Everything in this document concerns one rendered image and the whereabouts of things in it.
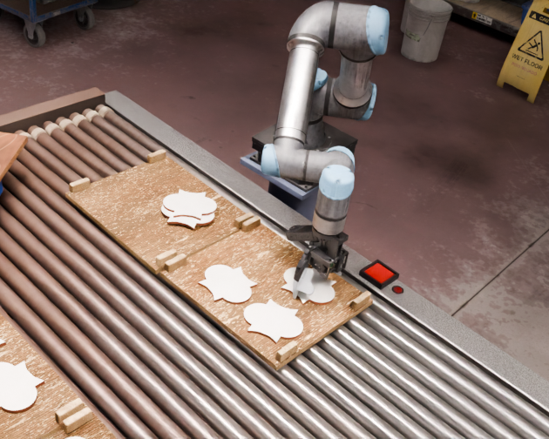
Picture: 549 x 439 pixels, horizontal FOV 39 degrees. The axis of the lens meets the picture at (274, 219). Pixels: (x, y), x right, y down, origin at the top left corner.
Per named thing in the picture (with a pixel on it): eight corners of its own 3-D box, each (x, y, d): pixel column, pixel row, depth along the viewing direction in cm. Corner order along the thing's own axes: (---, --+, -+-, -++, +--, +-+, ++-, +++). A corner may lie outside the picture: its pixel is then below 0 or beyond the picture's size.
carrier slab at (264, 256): (258, 225, 218) (259, 220, 217) (372, 304, 197) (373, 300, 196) (159, 276, 197) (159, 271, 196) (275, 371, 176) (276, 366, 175)
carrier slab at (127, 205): (165, 158, 240) (165, 154, 239) (256, 225, 218) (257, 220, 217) (65, 197, 219) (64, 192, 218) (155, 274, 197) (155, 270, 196)
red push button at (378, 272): (376, 266, 211) (377, 262, 210) (394, 278, 207) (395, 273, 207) (362, 275, 207) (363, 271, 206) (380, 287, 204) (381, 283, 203)
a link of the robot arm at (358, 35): (328, 87, 248) (335, -10, 195) (375, 93, 246) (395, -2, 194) (322, 122, 244) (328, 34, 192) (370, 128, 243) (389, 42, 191)
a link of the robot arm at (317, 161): (311, 139, 189) (306, 163, 180) (358, 145, 188) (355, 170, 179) (308, 166, 194) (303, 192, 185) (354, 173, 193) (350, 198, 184)
